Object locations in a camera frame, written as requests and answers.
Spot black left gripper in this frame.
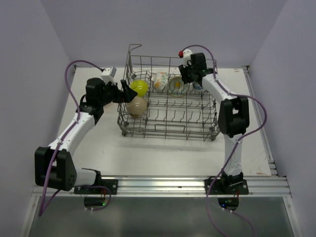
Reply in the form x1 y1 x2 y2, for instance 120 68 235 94
98 79 137 106

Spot white blue patterned bowl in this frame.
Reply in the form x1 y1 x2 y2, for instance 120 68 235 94
192 82 203 91

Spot white yellow dotted bowl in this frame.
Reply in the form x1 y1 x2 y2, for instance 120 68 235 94
167 76 189 97

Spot white floral leaf bowl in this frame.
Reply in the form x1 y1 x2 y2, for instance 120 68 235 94
152 72 169 92

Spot orange ribbed bowl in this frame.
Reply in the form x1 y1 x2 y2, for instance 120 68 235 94
104 102 114 108

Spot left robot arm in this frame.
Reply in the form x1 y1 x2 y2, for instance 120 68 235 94
35 78 138 194

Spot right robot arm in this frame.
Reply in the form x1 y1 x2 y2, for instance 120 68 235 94
179 49 250 195

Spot beige bowl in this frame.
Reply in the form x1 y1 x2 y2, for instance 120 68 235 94
125 96 147 117

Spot lime green bowl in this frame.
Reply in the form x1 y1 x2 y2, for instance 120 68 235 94
130 79 148 97

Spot grey wire dish rack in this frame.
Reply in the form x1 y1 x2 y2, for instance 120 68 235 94
117 44 220 141

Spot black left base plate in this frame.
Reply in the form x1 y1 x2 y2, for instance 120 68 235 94
74 176 118 195

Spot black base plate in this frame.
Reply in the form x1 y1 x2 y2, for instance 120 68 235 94
204 176 249 195
74 176 118 195

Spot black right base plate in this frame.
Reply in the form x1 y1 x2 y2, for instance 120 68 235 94
204 176 249 195

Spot aluminium mounting rail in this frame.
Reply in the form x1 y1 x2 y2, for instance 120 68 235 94
33 174 289 198

